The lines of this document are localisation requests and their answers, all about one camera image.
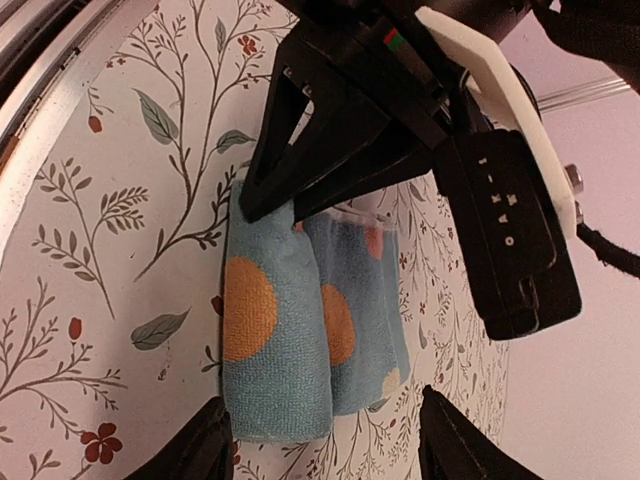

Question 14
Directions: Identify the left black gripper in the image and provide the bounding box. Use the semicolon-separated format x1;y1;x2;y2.
240;1;536;222

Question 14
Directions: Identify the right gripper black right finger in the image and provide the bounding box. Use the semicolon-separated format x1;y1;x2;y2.
418;385;540;480

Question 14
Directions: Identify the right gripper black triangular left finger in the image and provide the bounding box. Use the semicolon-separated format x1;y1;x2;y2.
126;397;234;480

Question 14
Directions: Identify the light blue orange dotted towel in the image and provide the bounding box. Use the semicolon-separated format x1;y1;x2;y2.
222;182;410;443

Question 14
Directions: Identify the floral patterned tablecloth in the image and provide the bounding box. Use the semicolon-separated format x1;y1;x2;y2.
1;1;508;479

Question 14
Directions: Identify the left black braided cable loop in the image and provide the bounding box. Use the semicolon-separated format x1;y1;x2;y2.
577;219;640;279

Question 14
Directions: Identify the front aluminium rail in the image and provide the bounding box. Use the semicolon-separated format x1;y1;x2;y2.
1;0;156;243

